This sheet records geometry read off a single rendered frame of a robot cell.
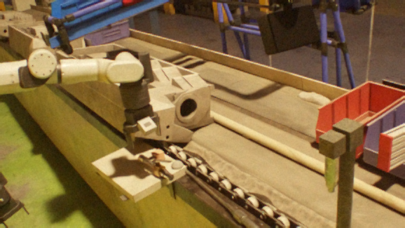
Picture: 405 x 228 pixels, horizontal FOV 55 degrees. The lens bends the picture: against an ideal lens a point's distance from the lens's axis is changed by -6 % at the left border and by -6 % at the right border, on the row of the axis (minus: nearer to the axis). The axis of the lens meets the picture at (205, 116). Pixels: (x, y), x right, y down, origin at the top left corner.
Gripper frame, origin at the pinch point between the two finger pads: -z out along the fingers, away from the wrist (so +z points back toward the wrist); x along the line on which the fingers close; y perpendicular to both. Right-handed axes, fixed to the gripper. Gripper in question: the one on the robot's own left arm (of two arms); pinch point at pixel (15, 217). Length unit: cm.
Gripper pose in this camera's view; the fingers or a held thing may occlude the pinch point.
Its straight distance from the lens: 197.9
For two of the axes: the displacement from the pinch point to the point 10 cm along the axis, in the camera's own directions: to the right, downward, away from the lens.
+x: 6.7, -5.7, 4.8
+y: -6.9, -2.3, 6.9
